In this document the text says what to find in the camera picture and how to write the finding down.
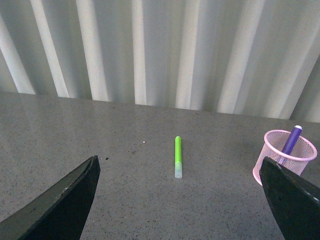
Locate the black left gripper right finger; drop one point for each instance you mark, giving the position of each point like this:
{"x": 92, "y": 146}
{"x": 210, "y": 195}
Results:
{"x": 294, "y": 201}

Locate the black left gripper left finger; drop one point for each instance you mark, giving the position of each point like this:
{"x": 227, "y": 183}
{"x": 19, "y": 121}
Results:
{"x": 59, "y": 213}

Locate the purple marker pen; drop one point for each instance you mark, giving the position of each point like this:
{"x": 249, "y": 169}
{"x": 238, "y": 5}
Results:
{"x": 291, "y": 140}

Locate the pink mesh pen cup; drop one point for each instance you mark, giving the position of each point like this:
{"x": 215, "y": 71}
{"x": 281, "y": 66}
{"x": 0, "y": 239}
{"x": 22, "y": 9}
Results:
{"x": 303, "y": 152}

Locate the green marker pen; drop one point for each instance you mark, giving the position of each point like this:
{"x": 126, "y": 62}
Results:
{"x": 178, "y": 172}

